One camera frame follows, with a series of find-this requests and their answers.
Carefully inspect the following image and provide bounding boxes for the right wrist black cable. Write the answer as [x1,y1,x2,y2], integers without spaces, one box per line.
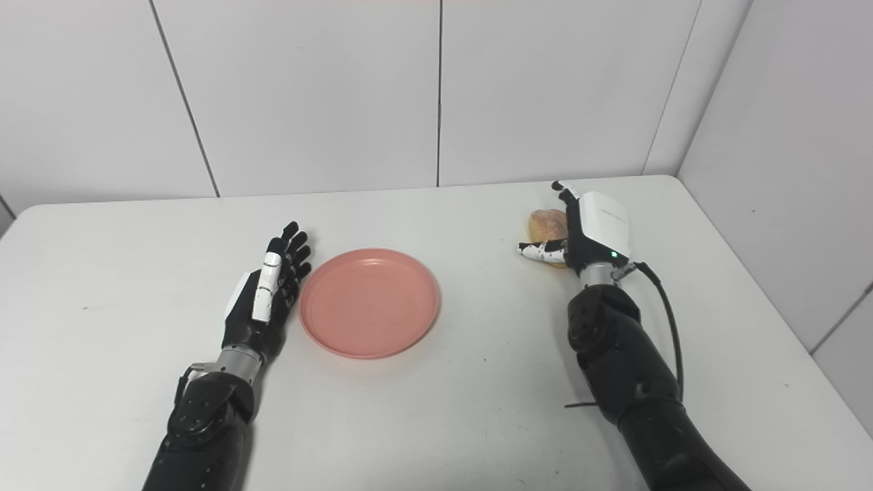
[563,262,685,409]

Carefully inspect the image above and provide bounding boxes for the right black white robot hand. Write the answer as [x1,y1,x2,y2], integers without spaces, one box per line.
[518,181,633,276]

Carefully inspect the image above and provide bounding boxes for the golden bread roll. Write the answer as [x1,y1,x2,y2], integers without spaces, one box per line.
[529,208,569,269]

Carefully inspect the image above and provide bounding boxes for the pink round plate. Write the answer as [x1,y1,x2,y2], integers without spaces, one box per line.
[298,248,441,360]

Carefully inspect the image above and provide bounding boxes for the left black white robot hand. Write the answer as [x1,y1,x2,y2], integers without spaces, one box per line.
[222,221,312,365]

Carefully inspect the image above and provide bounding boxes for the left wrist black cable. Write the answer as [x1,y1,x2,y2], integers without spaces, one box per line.
[173,363,216,410]

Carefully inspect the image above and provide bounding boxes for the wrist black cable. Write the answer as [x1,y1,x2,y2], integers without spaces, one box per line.
[563,262,685,409]
[173,363,216,410]

